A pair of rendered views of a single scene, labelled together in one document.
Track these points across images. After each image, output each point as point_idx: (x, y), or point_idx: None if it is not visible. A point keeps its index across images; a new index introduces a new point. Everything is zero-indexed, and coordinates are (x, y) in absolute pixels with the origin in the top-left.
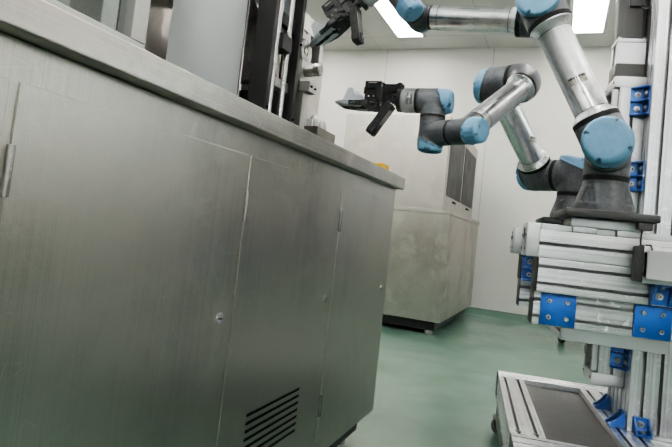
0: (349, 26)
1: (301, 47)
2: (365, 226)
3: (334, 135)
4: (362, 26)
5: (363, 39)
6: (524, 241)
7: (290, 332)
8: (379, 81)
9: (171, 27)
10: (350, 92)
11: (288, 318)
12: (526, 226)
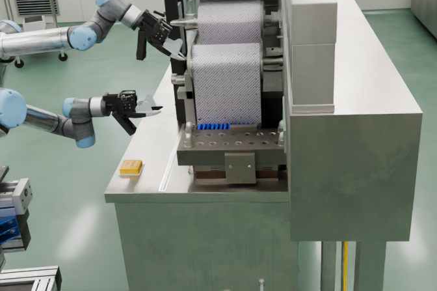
0: (149, 43)
1: (170, 62)
2: None
3: (176, 150)
4: (137, 44)
5: (136, 55)
6: (28, 194)
7: None
8: (123, 90)
9: None
10: (149, 99)
11: None
12: (27, 183)
